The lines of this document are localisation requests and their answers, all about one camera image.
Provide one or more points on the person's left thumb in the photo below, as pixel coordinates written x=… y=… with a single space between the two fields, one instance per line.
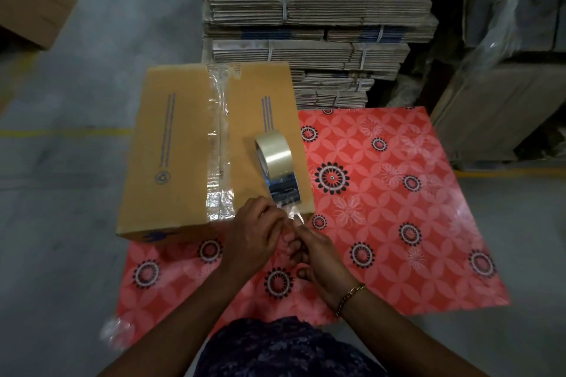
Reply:
x=288 y=237

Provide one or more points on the large brown cardboard sheets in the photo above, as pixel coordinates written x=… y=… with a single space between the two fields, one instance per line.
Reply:
x=499 y=111

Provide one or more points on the person's left hand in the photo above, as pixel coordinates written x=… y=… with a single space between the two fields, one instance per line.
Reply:
x=250 y=237

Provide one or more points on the stack of flattened cardboard cartons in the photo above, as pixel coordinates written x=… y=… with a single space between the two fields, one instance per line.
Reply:
x=318 y=10

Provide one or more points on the red floral patterned mat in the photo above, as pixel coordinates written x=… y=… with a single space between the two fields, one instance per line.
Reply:
x=389 y=222

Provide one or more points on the person's dark patterned clothing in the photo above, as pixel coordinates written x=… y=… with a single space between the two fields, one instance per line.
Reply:
x=283 y=350

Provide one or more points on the person's right hand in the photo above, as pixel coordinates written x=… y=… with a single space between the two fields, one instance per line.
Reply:
x=323 y=266

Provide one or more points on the clear packing tape roll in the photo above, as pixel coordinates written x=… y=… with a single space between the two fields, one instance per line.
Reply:
x=276 y=156

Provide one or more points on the person's right forearm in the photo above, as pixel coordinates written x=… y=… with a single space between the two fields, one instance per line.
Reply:
x=398 y=337

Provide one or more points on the crumpled clear tape piece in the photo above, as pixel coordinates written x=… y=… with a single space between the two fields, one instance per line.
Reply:
x=116 y=334

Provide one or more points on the person's left forearm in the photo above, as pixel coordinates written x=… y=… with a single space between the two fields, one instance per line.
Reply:
x=177 y=328

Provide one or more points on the taped brown cardboard box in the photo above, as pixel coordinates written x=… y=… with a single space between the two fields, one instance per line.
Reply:
x=177 y=147

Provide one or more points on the person's right thumb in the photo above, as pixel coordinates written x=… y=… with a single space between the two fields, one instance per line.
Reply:
x=304 y=274

